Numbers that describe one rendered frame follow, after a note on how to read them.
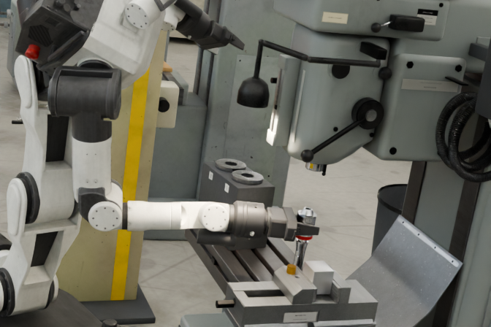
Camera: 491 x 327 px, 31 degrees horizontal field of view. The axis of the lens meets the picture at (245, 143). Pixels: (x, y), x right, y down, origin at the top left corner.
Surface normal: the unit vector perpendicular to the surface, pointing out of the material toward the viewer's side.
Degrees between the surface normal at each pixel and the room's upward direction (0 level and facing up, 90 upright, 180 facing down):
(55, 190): 81
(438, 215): 90
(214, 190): 90
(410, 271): 63
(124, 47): 57
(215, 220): 72
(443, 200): 90
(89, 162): 99
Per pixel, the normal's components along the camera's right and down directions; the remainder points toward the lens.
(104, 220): 0.11, 0.44
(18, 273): -0.79, 0.07
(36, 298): 0.55, 0.51
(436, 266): -0.77, -0.45
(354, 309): 0.33, 0.31
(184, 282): 0.14, -0.95
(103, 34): 0.58, -0.25
